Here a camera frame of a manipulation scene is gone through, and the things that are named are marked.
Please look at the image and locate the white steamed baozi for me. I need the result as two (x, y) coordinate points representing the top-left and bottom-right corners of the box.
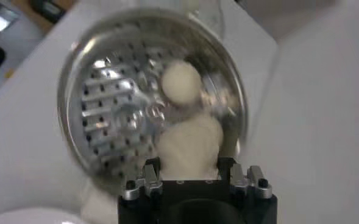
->
(154, 112), (226, 180)
(160, 60), (203, 106)

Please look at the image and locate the perforated steel steamer basket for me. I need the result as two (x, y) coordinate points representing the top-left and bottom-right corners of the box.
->
(56, 7), (249, 195)

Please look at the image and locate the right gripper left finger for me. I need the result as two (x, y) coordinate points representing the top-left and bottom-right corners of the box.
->
(121, 157), (164, 201)

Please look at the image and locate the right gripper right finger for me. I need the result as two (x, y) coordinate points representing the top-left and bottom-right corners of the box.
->
(217, 156), (273, 200)

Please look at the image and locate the steel steamer pot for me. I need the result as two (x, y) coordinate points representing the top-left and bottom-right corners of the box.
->
(80, 181), (121, 224)

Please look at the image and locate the white round plate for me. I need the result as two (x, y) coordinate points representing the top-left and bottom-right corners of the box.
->
(0, 206), (82, 224)

